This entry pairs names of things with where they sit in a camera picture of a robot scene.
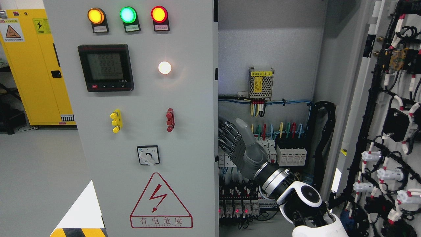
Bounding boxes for black right cable loom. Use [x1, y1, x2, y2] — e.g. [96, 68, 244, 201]
[305, 100, 349, 211]

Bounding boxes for green indicator light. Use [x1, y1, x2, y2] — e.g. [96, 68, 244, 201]
[120, 6, 141, 33]

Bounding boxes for grey cabinet door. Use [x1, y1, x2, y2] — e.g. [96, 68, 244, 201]
[319, 0, 420, 237]
[44, 0, 219, 237]

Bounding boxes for white socket breaker row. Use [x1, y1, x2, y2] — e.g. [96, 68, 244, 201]
[218, 140, 276, 168]

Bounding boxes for yellow indicator light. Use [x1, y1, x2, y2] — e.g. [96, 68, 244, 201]
[87, 8, 109, 33]

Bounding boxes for perforated metal power supply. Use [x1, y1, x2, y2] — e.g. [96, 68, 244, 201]
[248, 66, 275, 101]

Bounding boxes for red electric hazard sticker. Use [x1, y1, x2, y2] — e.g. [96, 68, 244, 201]
[130, 172, 193, 228]

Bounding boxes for black white surge protector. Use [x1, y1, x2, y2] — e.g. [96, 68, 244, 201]
[275, 135, 307, 167]

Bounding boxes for black white rotary switch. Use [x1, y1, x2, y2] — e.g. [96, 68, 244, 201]
[136, 145, 161, 166]

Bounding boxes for red terminal posts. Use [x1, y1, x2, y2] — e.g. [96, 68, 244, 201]
[166, 108, 175, 132]

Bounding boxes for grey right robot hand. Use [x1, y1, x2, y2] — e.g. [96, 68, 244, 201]
[218, 117, 268, 179]

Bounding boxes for black digital power meter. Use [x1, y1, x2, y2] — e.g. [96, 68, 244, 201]
[78, 44, 135, 92]

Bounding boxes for red indicator light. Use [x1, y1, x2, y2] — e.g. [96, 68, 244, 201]
[151, 6, 170, 32]

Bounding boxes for yellow terminal posts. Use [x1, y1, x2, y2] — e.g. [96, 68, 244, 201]
[110, 109, 123, 134]

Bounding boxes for white indicator light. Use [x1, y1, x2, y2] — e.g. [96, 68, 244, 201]
[158, 61, 172, 75]

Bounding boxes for relay terminal row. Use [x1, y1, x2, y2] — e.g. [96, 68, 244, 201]
[217, 178, 278, 221]

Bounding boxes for yellow safety cabinet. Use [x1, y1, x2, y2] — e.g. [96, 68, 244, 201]
[1, 9, 76, 127]

